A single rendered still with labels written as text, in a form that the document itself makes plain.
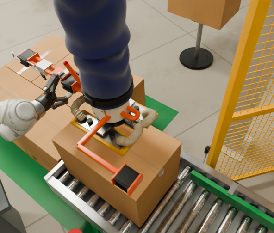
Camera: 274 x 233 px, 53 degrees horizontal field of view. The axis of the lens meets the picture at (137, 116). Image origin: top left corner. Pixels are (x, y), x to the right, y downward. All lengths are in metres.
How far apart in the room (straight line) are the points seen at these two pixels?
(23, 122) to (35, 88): 1.44
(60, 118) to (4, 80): 0.74
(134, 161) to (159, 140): 0.18
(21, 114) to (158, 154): 0.71
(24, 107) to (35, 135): 1.10
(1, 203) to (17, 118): 0.76
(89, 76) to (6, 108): 0.34
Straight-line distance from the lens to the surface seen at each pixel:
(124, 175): 1.04
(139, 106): 1.40
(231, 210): 1.81
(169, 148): 1.47
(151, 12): 4.29
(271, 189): 2.58
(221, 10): 2.76
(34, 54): 1.65
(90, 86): 1.09
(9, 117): 1.15
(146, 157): 1.44
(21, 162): 2.80
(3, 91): 2.66
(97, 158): 1.11
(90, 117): 1.39
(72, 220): 2.40
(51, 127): 2.20
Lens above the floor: 2.20
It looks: 51 degrees down
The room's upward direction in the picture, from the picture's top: 5 degrees counter-clockwise
